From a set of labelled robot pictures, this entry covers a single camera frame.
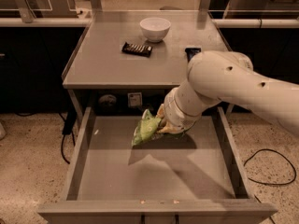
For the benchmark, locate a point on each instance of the white horizontal rail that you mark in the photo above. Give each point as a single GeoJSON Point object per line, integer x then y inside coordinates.
{"type": "Point", "coordinates": [45, 22]}

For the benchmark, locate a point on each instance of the dark striped snack bar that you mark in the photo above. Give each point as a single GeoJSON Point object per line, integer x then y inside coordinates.
{"type": "Point", "coordinates": [138, 50]}

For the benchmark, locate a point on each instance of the grey cabinet with top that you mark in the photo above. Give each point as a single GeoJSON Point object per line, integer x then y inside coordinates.
{"type": "Point", "coordinates": [98, 62]}

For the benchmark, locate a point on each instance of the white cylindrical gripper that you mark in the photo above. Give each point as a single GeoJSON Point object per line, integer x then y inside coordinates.
{"type": "Point", "coordinates": [172, 113]}

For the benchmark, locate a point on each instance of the white ceramic bowl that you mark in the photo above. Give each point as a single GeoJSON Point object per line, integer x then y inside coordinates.
{"type": "Point", "coordinates": [155, 29]}

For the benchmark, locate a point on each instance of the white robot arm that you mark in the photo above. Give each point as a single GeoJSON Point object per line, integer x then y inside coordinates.
{"type": "Point", "coordinates": [225, 76]}

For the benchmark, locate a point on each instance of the dark blue snack wrapper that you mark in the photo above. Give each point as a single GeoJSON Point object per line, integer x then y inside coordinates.
{"type": "Point", "coordinates": [191, 52]}

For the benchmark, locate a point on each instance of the green jalapeno chip bag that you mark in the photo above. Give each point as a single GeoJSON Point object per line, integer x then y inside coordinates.
{"type": "Point", "coordinates": [147, 130]}

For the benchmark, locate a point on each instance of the round dark knob object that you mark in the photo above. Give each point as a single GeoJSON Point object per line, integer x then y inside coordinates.
{"type": "Point", "coordinates": [107, 101]}

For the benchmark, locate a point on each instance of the open grey top drawer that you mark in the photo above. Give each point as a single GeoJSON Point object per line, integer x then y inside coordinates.
{"type": "Point", "coordinates": [195, 179]}

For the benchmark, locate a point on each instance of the white label card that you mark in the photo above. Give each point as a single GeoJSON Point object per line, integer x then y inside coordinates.
{"type": "Point", "coordinates": [134, 99]}

